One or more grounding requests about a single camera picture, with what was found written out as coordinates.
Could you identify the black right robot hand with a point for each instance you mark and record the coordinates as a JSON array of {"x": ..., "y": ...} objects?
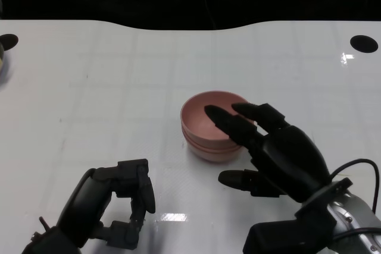
[{"x": 288, "y": 159}]

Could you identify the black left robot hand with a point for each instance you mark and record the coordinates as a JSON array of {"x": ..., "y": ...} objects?
[{"x": 83, "y": 203}]

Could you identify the pink plastic bowl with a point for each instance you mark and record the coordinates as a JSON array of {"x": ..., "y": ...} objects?
[
  {"x": 196, "y": 120},
  {"x": 212, "y": 156},
  {"x": 205, "y": 144}
]

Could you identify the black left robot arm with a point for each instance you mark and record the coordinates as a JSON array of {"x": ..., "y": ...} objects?
[{"x": 50, "y": 242}]

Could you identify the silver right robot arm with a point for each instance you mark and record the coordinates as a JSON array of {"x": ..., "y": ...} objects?
[{"x": 354, "y": 215}]

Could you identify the metal dish with food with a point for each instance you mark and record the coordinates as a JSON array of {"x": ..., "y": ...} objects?
[{"x": 1, "y": 57}]

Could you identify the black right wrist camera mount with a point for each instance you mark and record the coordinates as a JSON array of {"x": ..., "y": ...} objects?
[{"x": 276, "y": 236}]

